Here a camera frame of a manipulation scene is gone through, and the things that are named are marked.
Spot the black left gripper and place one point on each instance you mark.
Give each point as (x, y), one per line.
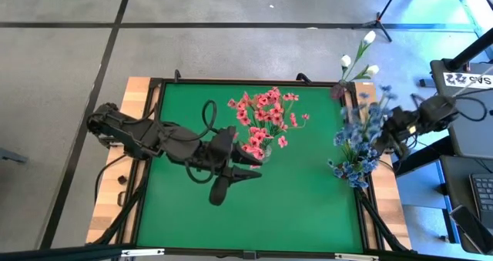
(215, 153)

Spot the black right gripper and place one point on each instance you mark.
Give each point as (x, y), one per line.
(400, 130)

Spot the pink flower bunch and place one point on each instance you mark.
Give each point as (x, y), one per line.
(269, 99)
(254, 141)

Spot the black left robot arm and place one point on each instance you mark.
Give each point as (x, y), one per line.
(135, 134)

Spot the clear glass vase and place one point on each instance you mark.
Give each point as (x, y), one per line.
(267, 153)

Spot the purple glass vase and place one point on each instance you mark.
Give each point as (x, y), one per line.
(338, 91)

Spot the green table mat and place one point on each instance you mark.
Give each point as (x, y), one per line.
(292, 215)

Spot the black pole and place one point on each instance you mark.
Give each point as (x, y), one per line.
(471, 49)

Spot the black keyboard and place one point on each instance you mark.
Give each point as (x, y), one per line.
(484, 199)

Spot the black tripod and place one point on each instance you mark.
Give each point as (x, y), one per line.
(379, 20)

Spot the black smartphone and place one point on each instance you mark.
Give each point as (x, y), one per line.
(468, 228)

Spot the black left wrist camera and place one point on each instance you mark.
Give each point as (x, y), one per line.
(218, 193)

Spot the black aluminium table frame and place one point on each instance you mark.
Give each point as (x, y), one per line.
(58, 254)

